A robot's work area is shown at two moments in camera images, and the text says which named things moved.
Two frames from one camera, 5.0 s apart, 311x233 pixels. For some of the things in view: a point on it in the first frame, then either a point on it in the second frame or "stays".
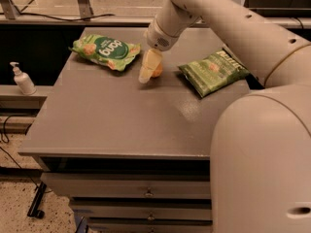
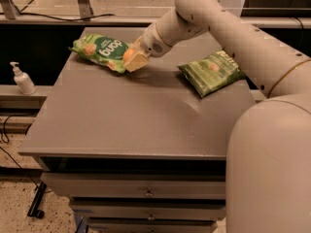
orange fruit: [157, 72] -> [127, 53]
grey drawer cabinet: [133, 156] stays
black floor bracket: [34, 211] stays
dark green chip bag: [213, 72] stays
